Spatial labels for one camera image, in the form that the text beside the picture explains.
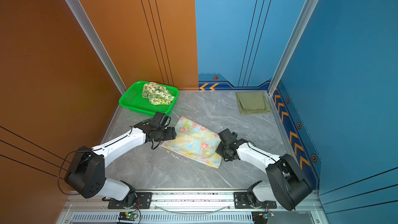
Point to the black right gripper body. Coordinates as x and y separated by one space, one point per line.
222 151

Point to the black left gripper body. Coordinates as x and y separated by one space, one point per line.
166 134

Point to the pastel floral skirt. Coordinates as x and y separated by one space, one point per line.
196 142

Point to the lemon print skirt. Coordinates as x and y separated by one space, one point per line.
157 94

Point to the olive green skirt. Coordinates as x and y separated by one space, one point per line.
252 102

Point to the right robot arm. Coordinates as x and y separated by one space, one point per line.
287 183

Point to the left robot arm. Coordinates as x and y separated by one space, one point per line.
86 172

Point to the green plastic basket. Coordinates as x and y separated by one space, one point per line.
132 100

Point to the right circuit board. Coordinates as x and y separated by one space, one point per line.
261 217

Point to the circuit board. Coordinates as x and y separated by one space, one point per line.
261 217
128 218

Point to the left circuit board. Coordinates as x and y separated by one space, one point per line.
128 218

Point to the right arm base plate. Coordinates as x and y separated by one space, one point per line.
245 200

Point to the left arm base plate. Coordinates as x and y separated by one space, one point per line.
142 201

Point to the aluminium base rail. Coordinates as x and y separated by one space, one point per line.
189 206

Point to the aluminium corner post left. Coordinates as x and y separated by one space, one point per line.
86 25

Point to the aluminium corner post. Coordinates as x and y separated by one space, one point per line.
86 25
301 23

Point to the aluminium corner post right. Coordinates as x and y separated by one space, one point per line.
301 23

